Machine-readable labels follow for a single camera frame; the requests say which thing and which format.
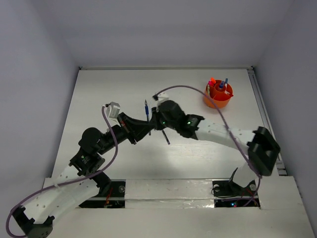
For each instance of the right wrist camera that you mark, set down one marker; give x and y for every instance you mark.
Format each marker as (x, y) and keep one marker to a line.
(160, 98)

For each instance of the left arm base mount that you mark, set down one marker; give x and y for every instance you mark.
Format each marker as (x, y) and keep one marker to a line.
(114, 198)

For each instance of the orange round pen holder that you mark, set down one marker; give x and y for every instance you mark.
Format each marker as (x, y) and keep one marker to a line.
(218, 97)

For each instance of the silver taped front rail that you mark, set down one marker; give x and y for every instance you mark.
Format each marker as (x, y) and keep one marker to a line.
(168, 193)

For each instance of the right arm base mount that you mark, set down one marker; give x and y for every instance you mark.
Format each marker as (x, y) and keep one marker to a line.
(228, 194)

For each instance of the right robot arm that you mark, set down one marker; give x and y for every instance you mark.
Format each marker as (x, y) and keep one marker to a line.
(257, 147)

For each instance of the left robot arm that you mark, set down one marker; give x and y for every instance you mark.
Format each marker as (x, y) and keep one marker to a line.
(81, 179)

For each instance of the blue ballpoint pen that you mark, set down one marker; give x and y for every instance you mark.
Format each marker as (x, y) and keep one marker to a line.
(147, 113)

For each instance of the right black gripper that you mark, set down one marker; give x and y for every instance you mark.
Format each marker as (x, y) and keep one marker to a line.
(156, 114)

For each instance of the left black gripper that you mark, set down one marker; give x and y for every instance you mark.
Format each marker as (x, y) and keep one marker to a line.
(134, 128)

